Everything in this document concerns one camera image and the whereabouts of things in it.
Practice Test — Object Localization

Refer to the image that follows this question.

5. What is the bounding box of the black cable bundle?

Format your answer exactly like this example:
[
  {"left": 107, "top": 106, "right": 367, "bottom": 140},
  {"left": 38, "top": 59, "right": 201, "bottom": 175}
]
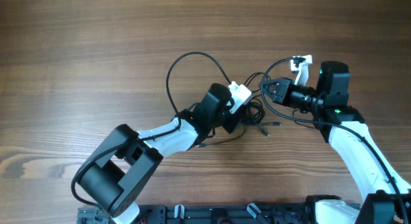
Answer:
[{"left": 195, "top": 71, "right": 283, "bottom": 148}]

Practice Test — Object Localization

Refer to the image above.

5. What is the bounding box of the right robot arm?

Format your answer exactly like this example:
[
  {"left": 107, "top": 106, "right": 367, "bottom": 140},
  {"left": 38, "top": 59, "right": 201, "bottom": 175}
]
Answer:
[{"left": 259, "top": 61, "right": 410, "bottom": 224}]

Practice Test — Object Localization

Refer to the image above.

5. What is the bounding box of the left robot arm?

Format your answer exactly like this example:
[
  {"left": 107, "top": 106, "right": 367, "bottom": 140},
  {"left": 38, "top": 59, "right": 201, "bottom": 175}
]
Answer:
[{"left": 72, "top": 82, "right": 252, "bottom": 223}]

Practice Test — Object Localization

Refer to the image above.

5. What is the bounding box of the left black camera cable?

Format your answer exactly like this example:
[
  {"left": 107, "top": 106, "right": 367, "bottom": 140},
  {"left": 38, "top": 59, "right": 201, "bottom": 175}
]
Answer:
[{"left": 70, "top": 51, "right": 232, "bottom": 208}]

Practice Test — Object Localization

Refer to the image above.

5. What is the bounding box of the black camera cable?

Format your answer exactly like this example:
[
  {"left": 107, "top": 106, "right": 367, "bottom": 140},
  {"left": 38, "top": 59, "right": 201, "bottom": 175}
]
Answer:
[
  {"left": 259, "top": 56, "right": 408, "bottom": 224},
  {"left": 70, "top": 51, "right": 232, "bottom": 208}
]

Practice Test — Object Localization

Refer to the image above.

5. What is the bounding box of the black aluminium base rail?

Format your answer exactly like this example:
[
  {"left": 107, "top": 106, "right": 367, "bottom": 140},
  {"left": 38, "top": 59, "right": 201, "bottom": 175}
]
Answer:
[{"left": 76, "top": 203, "right": 363, "bottom": 224}]

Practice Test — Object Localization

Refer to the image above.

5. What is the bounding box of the right black camera cable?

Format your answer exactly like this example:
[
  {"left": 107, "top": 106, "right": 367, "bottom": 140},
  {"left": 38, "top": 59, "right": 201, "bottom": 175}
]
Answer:
[{"left": 259, "top": 56, "right": 408, "bottom": 224}]

